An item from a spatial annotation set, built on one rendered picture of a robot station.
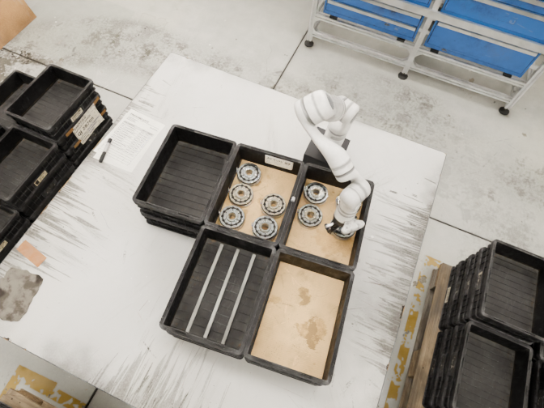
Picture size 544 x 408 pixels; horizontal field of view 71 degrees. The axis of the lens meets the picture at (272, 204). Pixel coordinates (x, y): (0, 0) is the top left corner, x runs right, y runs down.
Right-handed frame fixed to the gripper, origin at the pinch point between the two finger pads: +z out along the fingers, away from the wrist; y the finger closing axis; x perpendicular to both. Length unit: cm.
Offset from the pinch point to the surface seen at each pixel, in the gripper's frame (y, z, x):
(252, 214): 28.4, 2.3, -20.3
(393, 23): -132, 43, -139
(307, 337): 29.2, 2.3, 32.6
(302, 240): 14.4, 2.3, -1.9
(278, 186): 13.3, 2.3, -28.3
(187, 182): 49, 3, -45
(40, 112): 110, 37, -141
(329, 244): 4.8, 2.3, 4.1
